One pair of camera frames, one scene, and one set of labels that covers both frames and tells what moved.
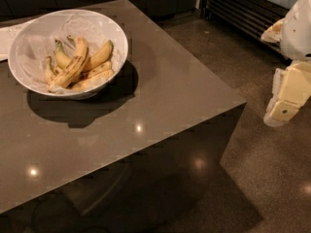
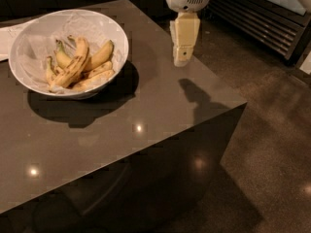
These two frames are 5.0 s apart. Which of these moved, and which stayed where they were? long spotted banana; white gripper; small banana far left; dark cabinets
Moved: white gripper
Stayed: small banana far left; dark cabinets; long spotted banana
